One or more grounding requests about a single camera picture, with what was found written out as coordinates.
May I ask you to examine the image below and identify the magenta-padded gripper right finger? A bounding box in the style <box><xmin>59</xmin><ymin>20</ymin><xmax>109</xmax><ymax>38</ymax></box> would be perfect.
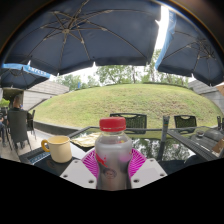
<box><xmin>127</xmin><ymin>147</ymin><xmax>168</xmax><ymax>190</ymax></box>

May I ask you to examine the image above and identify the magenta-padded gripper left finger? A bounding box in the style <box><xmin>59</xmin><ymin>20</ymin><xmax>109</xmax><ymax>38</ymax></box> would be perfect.
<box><xmin>59</xmin><ymin>147</ymin><xmax>100</xmax><ymax>190</ymax></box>

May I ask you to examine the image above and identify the clear red-capped drink bottle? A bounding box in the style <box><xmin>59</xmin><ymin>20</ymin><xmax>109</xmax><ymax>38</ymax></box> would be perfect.
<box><xmin>94</xmin><ymin>116</ymin><xmax>134</xmax><ymax>192</ymax></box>

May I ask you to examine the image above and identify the yellow paper napkin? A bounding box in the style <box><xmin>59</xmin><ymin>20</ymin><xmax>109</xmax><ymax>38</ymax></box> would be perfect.
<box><xmin>70</xmin><ymin>131</ymin><xmax>101</xmax><ymax>149</ymax></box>

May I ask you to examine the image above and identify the grey metal pole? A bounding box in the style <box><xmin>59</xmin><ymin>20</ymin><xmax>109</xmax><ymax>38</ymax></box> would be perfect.
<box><xmin>156</xmin><ymin>115</ymin><xmax>171</xmax><ymax>162</ymax></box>

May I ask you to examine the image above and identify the wide dark mesh-back chair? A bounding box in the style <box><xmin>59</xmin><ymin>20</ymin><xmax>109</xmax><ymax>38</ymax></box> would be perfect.
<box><xmin>109</xmin><ymin>112</ymin><xmax>148</xmax><ymax>135</ymax></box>

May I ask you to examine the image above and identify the narrow dark mesh-back chair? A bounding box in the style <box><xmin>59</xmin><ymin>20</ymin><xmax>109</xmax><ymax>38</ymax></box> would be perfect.
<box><xmin>173</xmin><ymin>114</ymin><xmax>198</xmax><ymax>134</ymax></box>

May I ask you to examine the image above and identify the dark wicker chair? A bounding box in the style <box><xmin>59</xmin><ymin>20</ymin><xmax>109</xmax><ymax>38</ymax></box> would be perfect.
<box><xmin>6</xmin><ymin>109</ymin><xmax>33</xmax><ymax>152</ymax></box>
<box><xmin>27</xmin><ymin>109</ymin><xmax>38</xmax><ymax>140</ymax></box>

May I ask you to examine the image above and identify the person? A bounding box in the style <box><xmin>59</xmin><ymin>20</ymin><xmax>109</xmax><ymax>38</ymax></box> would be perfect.
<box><xmin>7</xmin><ymin>94</ymin><xmax>26</xmax><ymax>113</ymax></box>
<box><xmin>0</xmin><ymin>112</ymin><xmax>8</xmax><ymax>148</ymax></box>

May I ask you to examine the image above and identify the navy umbrella with blue printed rim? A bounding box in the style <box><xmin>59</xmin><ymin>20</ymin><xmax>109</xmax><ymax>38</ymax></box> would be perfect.
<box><xmin>0</xmin><ymin>62</ymin><xmax>53</xmax><ymax>90</ymax></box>

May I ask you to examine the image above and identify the navy umbrella with light-blue flap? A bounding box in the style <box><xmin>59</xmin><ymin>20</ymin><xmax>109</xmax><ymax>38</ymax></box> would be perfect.
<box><xmin>154</xmin><ymin>9</ymin><xmax>224</xmax><ymax>87</ymax></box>

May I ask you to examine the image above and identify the large navy patio umbrella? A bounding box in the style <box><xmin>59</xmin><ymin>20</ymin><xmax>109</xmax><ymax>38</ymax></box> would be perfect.
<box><xmin>0</xmin><ymin>0</ymin><xmax>163</xmax><ymax>77</ymax></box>

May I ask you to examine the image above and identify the cream mug with yellow handle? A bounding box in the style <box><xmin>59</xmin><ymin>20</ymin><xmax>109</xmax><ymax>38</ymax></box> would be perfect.
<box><xmin>40</xmin><ymin>135</ymin><xmax>73</xmax><ymax>164</ymax></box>

